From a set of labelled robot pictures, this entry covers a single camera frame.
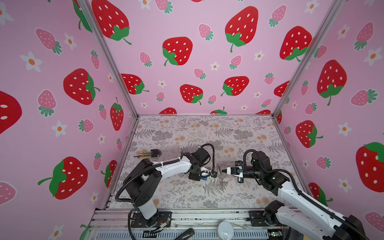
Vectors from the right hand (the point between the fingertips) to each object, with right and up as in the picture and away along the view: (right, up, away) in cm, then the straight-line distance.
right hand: (223, 167), depth 74 cm
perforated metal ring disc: (+2, -9, +14) cm, 17 cm away
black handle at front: (-18, -29, -7) cm, 35 cm away
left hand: (-12, -6, +14) cm, 20 cm away
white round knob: (0, -27, -8) cm, 28 cm away
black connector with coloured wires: (-43, +3, +23) cm, 49 cm away
